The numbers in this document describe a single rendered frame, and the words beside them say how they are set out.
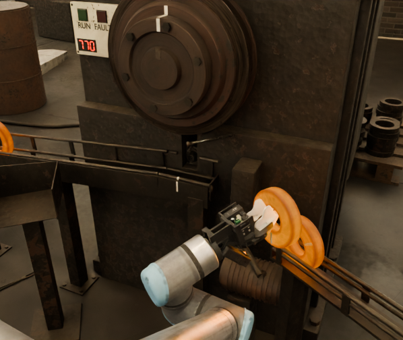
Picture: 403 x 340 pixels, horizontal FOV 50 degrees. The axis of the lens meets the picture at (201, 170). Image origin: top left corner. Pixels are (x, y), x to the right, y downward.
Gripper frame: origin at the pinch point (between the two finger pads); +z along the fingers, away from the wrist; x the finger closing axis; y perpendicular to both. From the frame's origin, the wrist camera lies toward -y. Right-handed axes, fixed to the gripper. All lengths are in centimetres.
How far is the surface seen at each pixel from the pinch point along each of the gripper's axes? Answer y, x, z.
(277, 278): -33.2, 7.0, -0.2
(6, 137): 1, 116, -49
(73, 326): -67, 70, -64
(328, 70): 15.3, 20.3, 39.9
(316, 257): -14.7, -7.6, 4.3
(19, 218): -7, 69, -58
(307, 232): -9.4, -3.6, 5.8
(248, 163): -7.7, 30.5, 12.4
